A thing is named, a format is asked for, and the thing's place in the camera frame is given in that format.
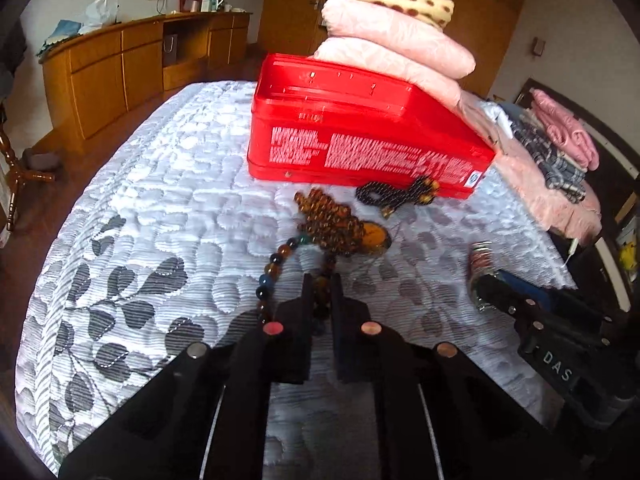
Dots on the pink folded garment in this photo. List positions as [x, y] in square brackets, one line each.
[565, 125]

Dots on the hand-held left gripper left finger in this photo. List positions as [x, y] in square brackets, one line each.
[306, 310]

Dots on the yellow toy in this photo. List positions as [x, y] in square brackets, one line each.
[631, 250]

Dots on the folded pink quilt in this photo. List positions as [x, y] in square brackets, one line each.
[400, 35]
[395, 67]

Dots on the white plastic bag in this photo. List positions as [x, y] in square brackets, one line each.
[102, 12]

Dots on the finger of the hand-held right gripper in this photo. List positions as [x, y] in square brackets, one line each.
[545, 296]
[500, 292]

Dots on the white grey quilted bedspread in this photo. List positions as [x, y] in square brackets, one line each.
[175, 220]

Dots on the yellow brown spotted blanket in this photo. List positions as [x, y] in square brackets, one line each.
[405, 5]

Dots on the pink bed sheet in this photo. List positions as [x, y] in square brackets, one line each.
[540, 195]

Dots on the white cloth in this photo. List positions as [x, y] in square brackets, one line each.
[492, 112]

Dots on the brown lettered blanket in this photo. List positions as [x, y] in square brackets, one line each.
[482, 130]

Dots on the grey gift bag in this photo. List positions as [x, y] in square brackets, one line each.
[170, 50]

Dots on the red plastic box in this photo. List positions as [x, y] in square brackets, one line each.
[370, 125]

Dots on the plaid folded clothes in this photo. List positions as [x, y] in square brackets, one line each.
[550, 160]

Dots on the wooden coat rack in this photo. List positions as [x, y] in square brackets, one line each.
[17, 175]

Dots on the white cup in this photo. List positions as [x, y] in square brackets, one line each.
[190, 5]

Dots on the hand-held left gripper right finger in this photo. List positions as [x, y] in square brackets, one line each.
[339, 310]

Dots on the wooden desk cabinet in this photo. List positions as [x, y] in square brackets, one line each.
[100, 75]

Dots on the green white kettle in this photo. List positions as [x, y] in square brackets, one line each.
[212, 1]

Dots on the dark wooden bed frame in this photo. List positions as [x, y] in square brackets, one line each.
[612, 160]

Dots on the teal cloth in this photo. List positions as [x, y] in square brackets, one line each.
[60, 37]

